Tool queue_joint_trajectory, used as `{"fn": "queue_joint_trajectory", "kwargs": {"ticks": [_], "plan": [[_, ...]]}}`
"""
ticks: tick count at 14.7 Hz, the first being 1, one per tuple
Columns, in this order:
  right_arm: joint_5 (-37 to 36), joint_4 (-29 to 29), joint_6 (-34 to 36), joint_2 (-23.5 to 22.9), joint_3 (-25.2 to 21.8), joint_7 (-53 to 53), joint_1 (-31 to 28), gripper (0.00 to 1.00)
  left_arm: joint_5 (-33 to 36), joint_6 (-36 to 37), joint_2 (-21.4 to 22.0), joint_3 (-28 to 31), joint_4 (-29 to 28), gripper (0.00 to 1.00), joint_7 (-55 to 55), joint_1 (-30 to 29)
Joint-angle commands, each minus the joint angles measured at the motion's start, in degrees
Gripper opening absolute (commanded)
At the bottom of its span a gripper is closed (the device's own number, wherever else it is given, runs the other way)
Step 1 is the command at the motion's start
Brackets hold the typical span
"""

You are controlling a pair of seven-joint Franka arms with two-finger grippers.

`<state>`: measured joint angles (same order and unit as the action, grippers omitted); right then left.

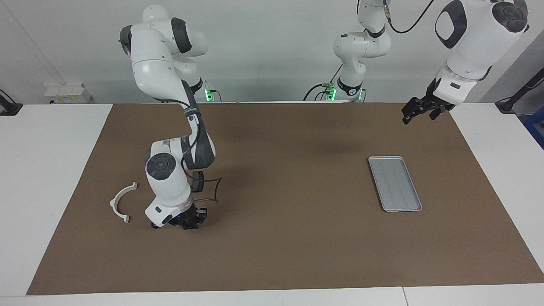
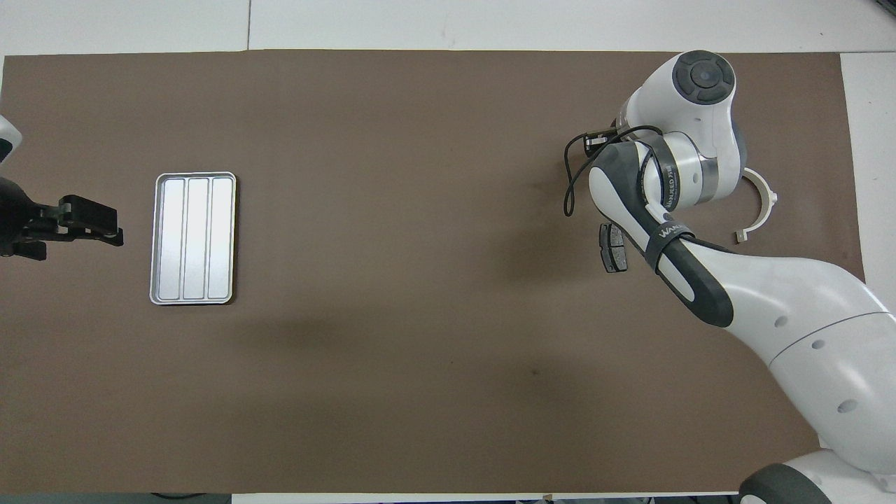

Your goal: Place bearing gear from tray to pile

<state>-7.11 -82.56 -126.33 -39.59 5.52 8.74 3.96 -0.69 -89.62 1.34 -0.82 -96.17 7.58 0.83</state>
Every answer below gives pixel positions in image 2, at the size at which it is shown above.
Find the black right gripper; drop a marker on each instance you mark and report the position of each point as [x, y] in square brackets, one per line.
[598, 142]

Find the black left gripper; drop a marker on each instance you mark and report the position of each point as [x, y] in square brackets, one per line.
[17, 217]

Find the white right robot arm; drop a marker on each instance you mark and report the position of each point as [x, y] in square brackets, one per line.
[805, 315]

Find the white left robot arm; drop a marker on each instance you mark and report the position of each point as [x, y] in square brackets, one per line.
[5, 140]

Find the silver metal tray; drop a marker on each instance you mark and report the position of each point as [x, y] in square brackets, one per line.
[192, 238]

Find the dark rectangular brake pad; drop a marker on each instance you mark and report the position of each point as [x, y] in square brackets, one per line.
[613, 248]

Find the white curved plastic part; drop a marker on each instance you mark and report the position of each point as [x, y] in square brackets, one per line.
[768, 199]

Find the brown table mat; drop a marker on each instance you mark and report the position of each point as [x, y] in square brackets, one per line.
[420, 210]

